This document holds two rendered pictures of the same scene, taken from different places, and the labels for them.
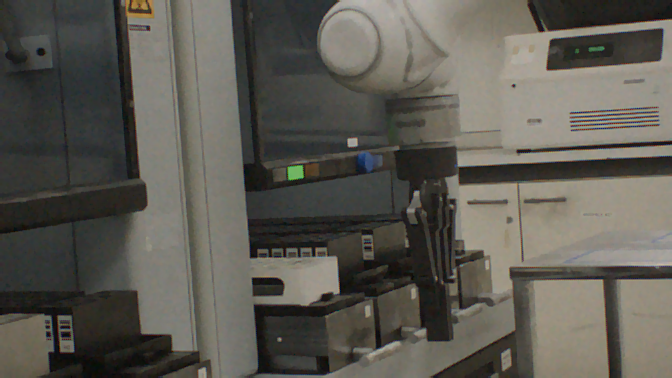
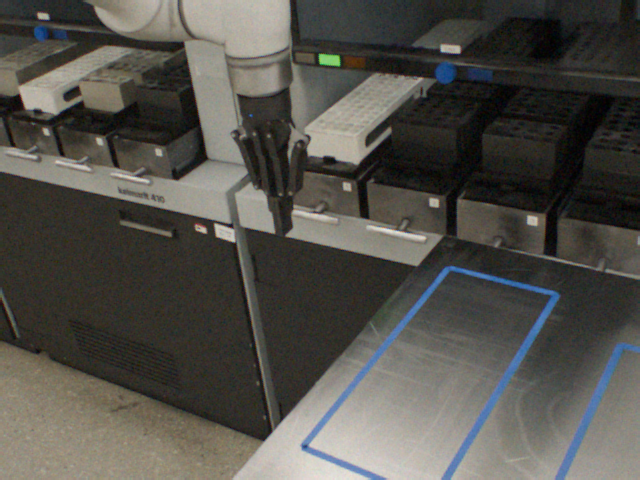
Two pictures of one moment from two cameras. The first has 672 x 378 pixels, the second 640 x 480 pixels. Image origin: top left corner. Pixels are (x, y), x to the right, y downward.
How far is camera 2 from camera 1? 215 cm
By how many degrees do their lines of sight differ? 95
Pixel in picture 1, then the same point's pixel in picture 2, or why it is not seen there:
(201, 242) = not seen: hidden behind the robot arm
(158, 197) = (204, 46)
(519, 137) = not seen: outside the picture
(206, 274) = not seen: hidden behind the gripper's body
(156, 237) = (204, 69)
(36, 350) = (115, 99)
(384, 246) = (503, 154)
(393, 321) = (391, 209)
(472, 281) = (589, 241)
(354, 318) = (326, 184)
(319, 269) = (325, 137)
